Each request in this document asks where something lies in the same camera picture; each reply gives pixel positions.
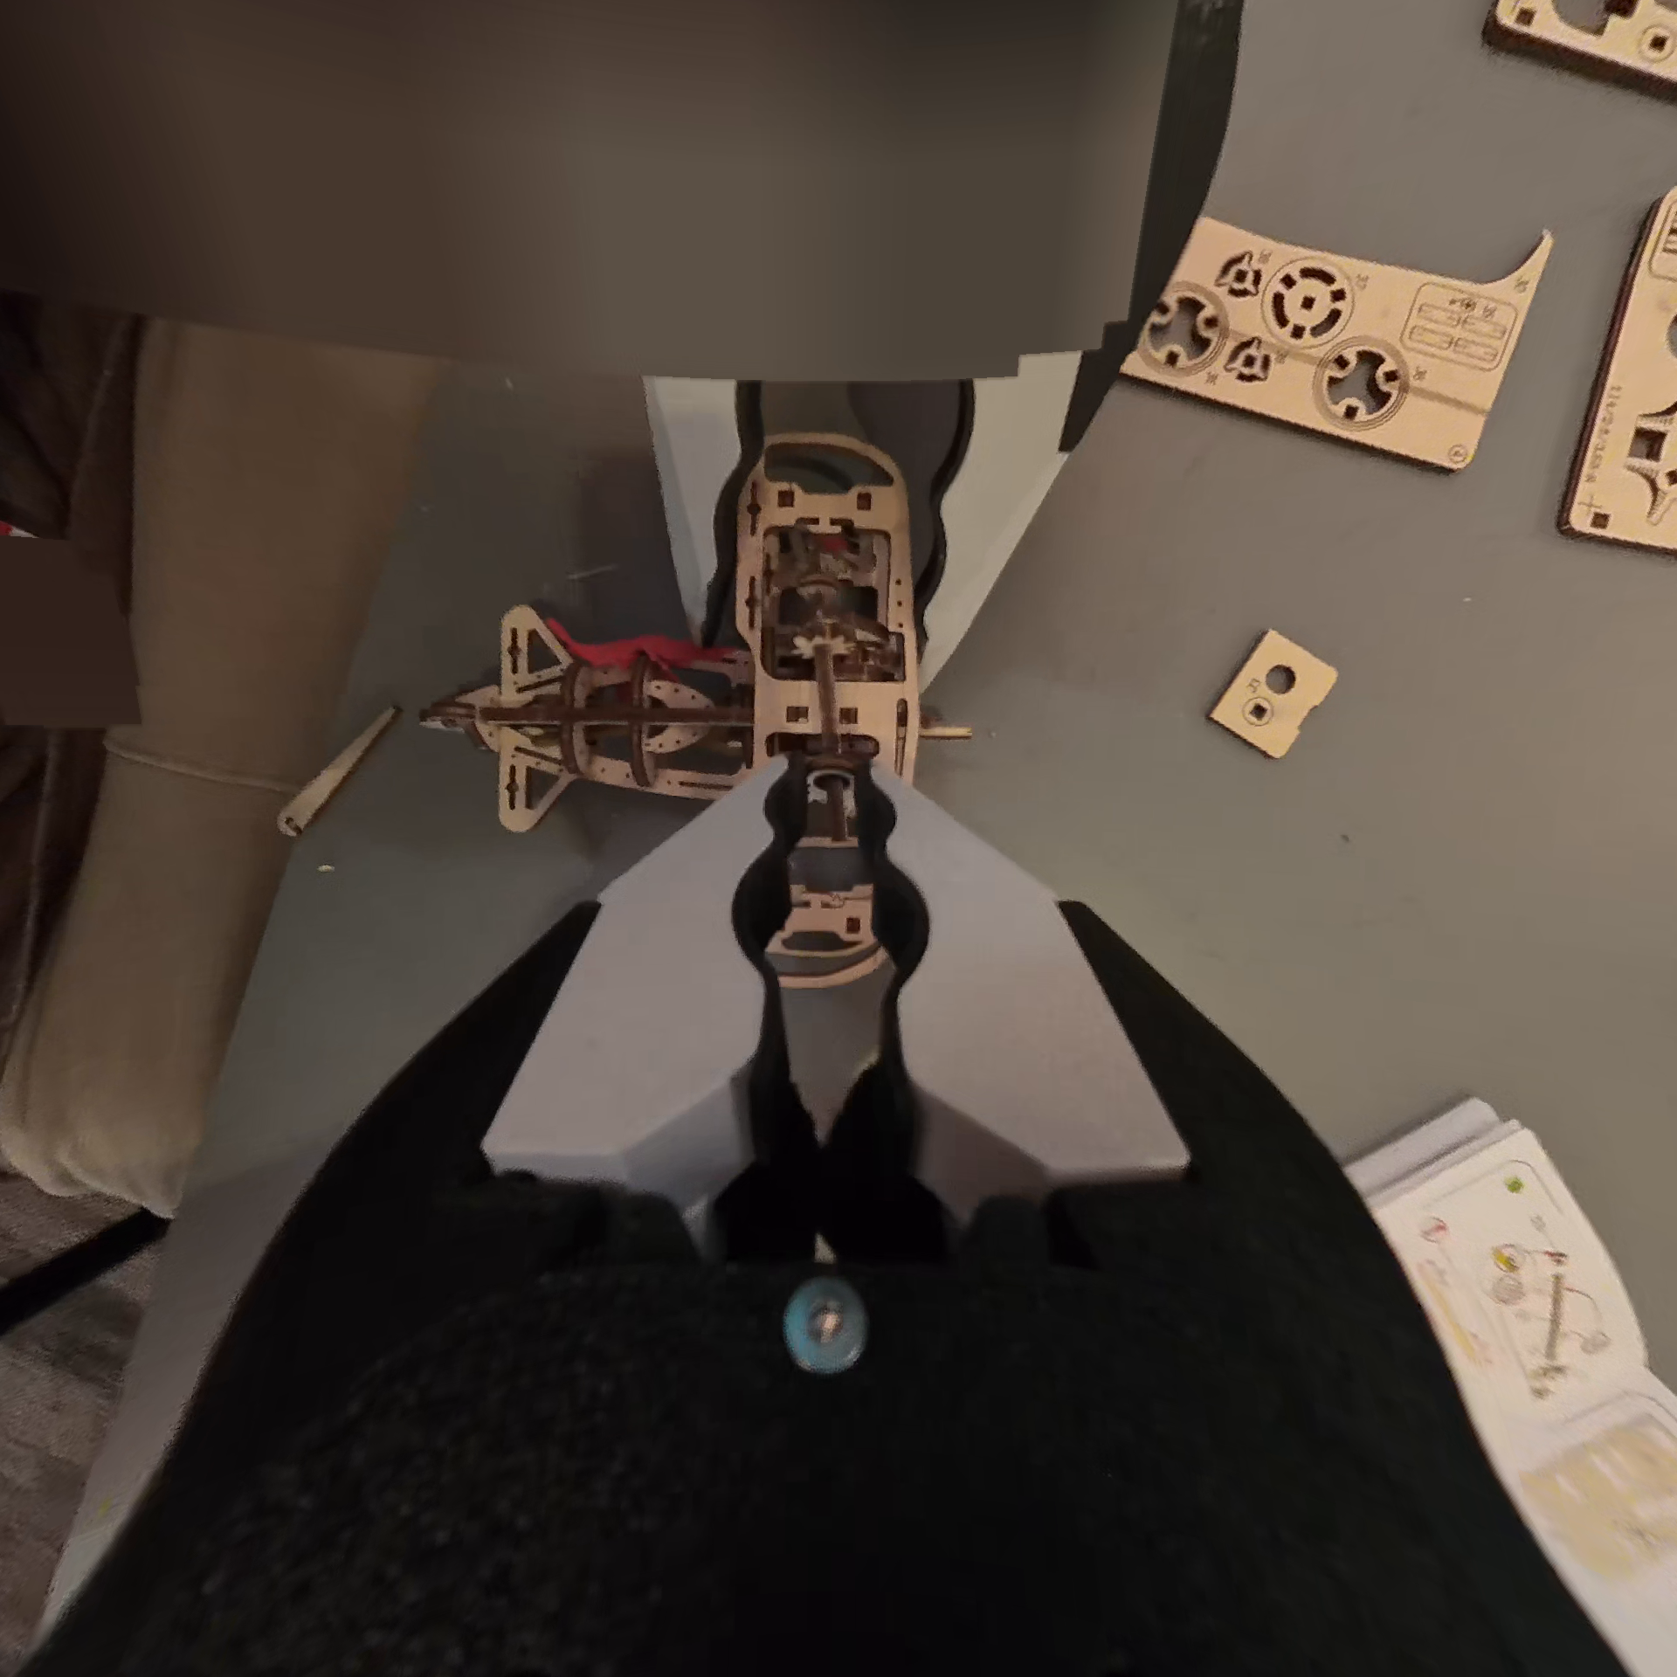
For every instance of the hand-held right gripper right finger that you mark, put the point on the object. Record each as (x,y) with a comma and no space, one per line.
(1035,1035)

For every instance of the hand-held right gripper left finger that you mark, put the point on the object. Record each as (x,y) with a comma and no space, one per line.
(630,1022)

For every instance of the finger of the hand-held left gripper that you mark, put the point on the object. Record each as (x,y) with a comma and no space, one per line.
(1016,427)
(675,498)

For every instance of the wooden model airplane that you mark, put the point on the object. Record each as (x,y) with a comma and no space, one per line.
(787,708)

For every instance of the grey desk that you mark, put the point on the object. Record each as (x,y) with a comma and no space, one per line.
(1114,851)

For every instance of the red rubber band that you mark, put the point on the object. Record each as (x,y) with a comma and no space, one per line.
(616,649)

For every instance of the wooden sheet with curvy cutouts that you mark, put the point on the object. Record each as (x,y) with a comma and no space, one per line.
(1547,39)

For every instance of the wooden pointed stick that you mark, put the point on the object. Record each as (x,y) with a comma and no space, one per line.
(335,776)

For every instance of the wooden sheet with wheel parts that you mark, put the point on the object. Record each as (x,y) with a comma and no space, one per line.
(1428,420)

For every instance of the small square wooden piece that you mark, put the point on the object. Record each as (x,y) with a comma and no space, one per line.
(1292,727)

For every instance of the person's beige trouser leg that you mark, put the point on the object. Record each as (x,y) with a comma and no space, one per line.
(237,525)

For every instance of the L-shaped wooden parts sheet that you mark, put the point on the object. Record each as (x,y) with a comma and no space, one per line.
(1606,394)

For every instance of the instruction booklet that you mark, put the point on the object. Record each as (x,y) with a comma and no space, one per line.
(1480,1258)

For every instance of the black metal leg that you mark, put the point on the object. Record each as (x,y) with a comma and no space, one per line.
(79,1277)

